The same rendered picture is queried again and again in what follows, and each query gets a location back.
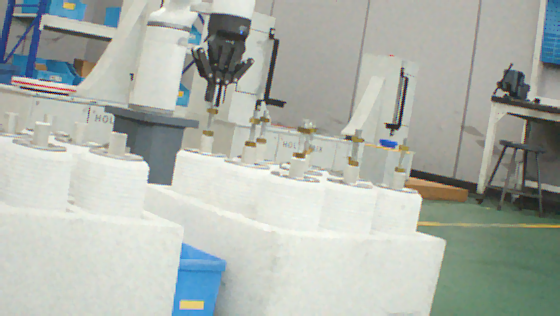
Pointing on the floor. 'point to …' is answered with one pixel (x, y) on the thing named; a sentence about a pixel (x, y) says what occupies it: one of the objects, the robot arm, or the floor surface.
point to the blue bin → (197, 282)
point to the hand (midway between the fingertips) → (215, 95)
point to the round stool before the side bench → (510, 175)
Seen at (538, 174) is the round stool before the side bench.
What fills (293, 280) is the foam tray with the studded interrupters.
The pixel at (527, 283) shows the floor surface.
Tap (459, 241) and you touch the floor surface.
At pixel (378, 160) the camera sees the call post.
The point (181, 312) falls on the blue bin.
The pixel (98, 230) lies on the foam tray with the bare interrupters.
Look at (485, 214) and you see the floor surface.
